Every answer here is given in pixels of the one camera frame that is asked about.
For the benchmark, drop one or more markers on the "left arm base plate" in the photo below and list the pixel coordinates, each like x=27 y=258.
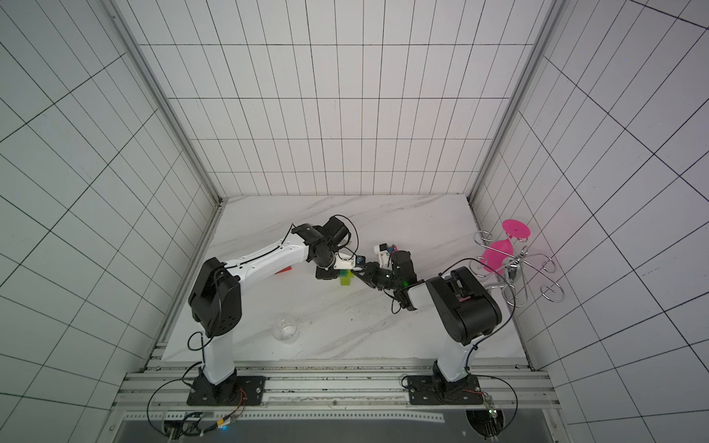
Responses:
x=233 y=391

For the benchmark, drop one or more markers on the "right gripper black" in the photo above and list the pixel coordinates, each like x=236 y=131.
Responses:
x=378 y=274

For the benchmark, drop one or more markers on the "clear glass cup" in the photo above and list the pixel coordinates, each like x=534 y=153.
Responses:
x=286 y=329

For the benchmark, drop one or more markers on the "pink wine glass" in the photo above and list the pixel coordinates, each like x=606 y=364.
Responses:
x=495 y=255
x=516 y=229

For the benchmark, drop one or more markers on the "lime lego brick front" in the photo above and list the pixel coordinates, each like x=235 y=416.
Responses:
x=345 y=276

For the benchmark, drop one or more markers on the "chrome glass holder stand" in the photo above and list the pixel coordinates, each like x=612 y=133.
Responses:
x=511 y=278

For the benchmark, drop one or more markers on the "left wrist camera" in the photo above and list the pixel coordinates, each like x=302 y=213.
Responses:
x=349 y=263

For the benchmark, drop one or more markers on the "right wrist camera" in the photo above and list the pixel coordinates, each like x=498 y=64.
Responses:
x=384 y=251

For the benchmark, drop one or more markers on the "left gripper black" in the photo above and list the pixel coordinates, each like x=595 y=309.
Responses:
x=326 y=275

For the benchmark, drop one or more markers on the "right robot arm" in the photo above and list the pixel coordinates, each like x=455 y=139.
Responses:
x=466 y=309

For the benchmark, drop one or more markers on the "pink wine glass lower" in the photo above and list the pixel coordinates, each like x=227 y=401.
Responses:
x=495 y=255

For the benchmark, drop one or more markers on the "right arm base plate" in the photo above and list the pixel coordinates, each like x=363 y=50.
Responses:
x=433 y=390

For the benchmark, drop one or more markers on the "pink wine glass upper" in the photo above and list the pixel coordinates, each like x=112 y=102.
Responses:
x=516 y=229

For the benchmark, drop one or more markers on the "aluminium mounting rail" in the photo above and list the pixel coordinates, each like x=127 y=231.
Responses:
x=342 y=391

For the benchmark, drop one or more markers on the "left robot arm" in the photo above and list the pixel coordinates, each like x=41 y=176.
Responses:
x=215 y=300

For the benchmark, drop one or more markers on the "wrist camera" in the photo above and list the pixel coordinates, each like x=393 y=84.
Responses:
x=349 y=263
x=384 y=251

